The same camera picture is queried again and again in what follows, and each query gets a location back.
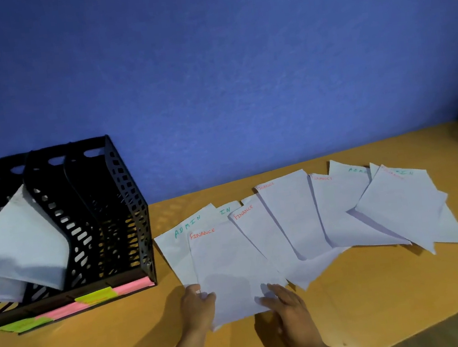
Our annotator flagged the person's right hand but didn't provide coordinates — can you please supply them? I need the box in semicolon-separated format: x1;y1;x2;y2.
253;278;320;347

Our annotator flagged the person's left hand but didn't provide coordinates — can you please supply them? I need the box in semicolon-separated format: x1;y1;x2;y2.
178;282;221;338

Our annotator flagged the white sheet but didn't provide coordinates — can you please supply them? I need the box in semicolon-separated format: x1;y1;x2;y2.
186;214;294;334

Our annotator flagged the pink sticky label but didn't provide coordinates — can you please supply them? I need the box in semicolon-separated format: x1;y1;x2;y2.
111;275;157;297
35;299;93;324

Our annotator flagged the spread of white papers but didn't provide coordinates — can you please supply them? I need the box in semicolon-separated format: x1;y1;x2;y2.
147;144;458;308

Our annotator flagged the green sticky label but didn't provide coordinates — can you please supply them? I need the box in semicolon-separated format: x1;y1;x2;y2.
73;285;120;307
0;315;55;336

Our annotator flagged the black mesh file organizer rack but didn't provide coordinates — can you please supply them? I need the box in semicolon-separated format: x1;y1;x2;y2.
0;131;162;337

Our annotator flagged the white paper stack, large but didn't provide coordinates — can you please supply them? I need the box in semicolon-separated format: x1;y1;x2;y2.
0;179;75;298

